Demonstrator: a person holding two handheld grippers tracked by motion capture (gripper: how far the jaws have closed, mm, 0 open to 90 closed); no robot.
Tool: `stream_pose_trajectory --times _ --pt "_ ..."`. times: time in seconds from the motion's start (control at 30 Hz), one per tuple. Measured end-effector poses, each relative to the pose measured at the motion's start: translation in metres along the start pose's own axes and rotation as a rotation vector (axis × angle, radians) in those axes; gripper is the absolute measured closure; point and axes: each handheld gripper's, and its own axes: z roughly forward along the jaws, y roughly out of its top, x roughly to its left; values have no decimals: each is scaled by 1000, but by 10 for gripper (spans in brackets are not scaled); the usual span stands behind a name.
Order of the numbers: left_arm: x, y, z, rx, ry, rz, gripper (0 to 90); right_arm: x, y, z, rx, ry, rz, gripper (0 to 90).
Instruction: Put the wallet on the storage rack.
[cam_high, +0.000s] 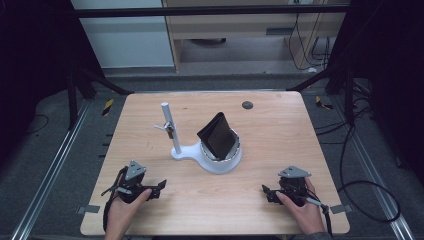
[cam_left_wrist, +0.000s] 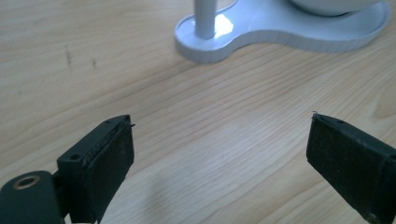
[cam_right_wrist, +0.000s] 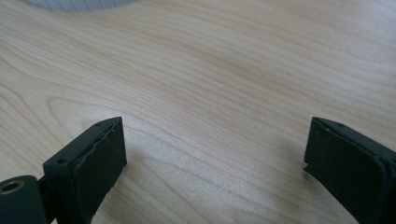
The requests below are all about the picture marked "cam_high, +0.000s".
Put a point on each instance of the white bowl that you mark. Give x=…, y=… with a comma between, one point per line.
x=208, y=156

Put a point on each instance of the person's left hand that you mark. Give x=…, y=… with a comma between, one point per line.
x=121, y=216

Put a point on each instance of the grey tape piece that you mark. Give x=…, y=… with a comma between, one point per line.
x=88, y=209
x=340, y=209

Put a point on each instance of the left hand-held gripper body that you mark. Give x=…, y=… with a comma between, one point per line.
x=135, y=171

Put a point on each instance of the grey round table grommet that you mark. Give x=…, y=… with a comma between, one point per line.
x=247, y=105

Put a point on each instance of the black wallet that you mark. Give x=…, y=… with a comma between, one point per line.
x=218, y=136

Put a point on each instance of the person's right hand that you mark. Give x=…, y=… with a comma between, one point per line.
x=310, y=216

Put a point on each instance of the black horizontal frame bar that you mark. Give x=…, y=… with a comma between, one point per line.
x=206, y=11

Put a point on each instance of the yellow black tape strip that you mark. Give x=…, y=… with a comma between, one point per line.
x=322, y=103
x=107, y=107

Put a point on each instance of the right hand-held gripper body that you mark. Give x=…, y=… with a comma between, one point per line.
x=293, y=172

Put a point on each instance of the bunch of keys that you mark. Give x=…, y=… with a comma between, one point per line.
x=170, y=130

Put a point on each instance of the dark curtain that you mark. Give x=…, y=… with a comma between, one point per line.
x=390, y=50
x=33, y=66

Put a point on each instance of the white cabinet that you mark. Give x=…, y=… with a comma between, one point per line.
x=126, y=40

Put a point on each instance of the wooden desk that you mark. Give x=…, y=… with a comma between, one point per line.
x=240, y=26

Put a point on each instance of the black metal stand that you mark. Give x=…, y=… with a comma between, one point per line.
x=72, y=100
x=348, y=96

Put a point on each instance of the aluminium floor rail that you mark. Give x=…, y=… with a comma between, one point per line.
x=50, y=173
x=376, y=176

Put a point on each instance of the white stand with post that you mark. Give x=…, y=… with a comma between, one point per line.
x=190, y=152

